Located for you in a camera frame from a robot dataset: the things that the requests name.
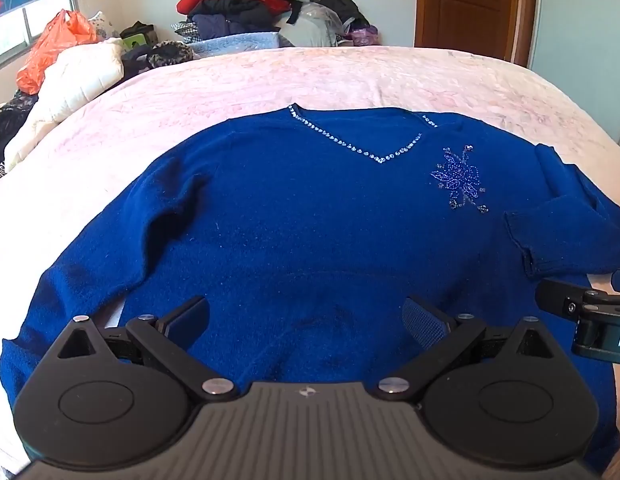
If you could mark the bed with pink sheet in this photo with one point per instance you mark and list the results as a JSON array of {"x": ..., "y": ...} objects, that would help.
[{"x": 290, "y": 80}]

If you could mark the clear plastic bundle bag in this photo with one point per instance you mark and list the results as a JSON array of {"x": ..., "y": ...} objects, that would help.
[{"x": 315, "y": 25}]

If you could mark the dark navy garment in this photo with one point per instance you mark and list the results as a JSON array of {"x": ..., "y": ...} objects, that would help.
[{"x": 230, "y": 20}]

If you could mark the blue beaded knit sweater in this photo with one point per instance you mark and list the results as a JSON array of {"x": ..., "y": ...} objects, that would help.
[{"x": 300, "y": 220}]

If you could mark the white quilted duvet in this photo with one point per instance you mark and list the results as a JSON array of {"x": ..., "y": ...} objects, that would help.
[{"x": 70, "y": 85}]

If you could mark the brown wooden door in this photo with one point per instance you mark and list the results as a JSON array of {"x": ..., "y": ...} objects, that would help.
[{"x": 470, "y": 5}]

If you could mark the dark patterned clothes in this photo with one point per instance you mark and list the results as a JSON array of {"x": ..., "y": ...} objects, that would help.
[{"x": 162, "y": 55}]

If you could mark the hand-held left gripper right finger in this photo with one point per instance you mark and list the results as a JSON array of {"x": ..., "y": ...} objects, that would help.
[{"x": 425, "y": 322}]

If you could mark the light blue blanket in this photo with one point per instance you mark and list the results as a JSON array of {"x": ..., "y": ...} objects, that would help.
[{"x": 235, "y": 44}]

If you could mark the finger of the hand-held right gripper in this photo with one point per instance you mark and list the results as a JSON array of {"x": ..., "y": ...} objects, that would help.
[{"x": 560, "y": 297}]

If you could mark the pale wardrobe sliding door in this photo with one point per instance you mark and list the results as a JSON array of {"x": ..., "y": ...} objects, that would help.
[{"x": 580, "y": 35}]

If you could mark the window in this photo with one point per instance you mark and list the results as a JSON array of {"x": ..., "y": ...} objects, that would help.
[{"x": 10, "y": 30}]

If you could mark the purple bag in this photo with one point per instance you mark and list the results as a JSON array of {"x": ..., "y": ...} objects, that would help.
[{"x": 362, "y": 36}]

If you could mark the dark printed cloth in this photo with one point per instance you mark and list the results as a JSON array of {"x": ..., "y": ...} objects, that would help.
[{"x": 10, "y": 125}]

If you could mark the floral pillow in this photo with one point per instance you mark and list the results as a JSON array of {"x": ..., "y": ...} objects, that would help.
[{"x": 104, "y": 25}]

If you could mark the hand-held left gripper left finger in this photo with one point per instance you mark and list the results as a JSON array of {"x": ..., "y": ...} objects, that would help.
[{"x": 187, "y": 317}]

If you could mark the orange plastic bag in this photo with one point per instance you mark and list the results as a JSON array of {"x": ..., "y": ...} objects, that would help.
[{"x": 50, "y": 50}]

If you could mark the black jacket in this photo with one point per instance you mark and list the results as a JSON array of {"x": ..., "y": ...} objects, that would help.
[{"x": 342, "y": 7}]

